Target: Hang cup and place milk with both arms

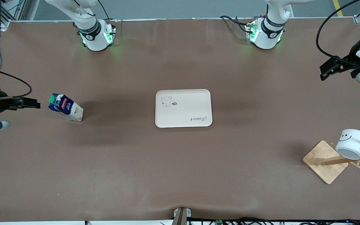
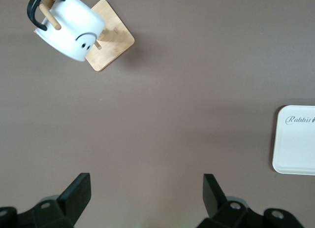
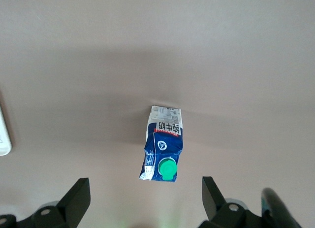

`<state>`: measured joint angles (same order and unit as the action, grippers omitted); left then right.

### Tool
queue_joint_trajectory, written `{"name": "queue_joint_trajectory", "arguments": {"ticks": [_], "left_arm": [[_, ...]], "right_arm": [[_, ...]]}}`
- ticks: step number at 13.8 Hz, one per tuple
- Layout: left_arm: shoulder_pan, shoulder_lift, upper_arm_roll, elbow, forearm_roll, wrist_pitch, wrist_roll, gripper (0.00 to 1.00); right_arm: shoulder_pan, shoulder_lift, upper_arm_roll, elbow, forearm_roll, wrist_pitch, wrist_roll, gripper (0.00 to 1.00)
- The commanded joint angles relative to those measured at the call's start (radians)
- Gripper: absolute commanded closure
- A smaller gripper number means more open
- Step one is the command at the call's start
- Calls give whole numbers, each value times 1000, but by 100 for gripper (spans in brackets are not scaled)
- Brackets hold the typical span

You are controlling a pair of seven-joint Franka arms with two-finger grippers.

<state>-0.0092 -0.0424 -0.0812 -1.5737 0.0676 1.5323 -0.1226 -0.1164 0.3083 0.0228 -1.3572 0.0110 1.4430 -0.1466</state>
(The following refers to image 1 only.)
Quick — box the table edge camera mount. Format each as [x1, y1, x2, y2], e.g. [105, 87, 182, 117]
[173, 207, 192, 225]

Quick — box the white cup black handle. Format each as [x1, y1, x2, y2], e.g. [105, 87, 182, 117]
[335, 128, 360, 161]

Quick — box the black base cable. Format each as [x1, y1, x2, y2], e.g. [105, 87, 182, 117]
[97, 0, 118, 24]
[220, 15, 256, 33]

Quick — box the cream rectangular plastic tray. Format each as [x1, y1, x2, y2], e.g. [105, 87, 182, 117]
[155, 89, 213, 128]

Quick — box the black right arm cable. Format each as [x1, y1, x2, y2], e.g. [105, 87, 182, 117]
[0, 71, 33, 98]

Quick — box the wooden cup rack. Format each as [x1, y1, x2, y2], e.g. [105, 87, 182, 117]
[302, 133, 360, 185]

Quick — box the blue white milk carton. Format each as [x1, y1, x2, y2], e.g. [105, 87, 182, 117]
[48, 93, 84, 122]

